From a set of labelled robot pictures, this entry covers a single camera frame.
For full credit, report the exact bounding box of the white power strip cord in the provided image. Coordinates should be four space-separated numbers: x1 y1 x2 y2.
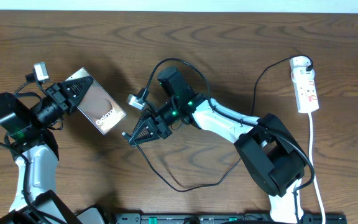
308 112 327 224

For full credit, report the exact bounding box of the black USB charging cable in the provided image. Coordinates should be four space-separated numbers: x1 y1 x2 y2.
121 54 314 193

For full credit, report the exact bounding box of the white charger adapter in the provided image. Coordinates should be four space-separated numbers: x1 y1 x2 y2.
291 67 315 83

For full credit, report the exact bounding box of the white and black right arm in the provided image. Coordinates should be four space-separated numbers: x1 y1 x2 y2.
123 67 310 223

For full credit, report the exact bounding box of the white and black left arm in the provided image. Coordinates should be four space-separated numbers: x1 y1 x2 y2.
0 77 108 223

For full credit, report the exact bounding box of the white power strip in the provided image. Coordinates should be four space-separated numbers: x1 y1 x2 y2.
290 56 319 114

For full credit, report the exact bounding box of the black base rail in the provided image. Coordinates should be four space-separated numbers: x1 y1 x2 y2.
112 212 347 224

